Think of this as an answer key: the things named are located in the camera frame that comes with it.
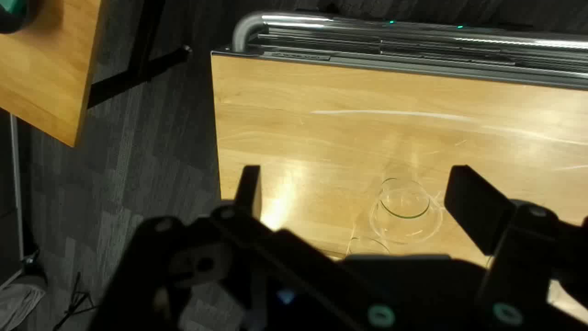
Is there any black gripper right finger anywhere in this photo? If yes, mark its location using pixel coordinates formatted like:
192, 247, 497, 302
444, 164, 588, 331

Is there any chrome cart handle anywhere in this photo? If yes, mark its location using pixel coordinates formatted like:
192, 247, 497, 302
230, 11, 588, 54

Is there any clear plastic cup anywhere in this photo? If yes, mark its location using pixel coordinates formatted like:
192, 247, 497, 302
368, 175, 445, 249

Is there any grey metal stand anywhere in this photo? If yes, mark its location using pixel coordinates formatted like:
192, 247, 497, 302
0, 112, 50, 331

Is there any wooden side table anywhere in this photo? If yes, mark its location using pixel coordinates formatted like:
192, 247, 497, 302
0, 0, 194, 149

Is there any black bowl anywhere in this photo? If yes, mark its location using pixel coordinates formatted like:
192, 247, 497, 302
0, 0, 45, 37

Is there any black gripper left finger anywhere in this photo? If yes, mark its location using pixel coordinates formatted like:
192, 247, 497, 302
91, 164, 394, 331

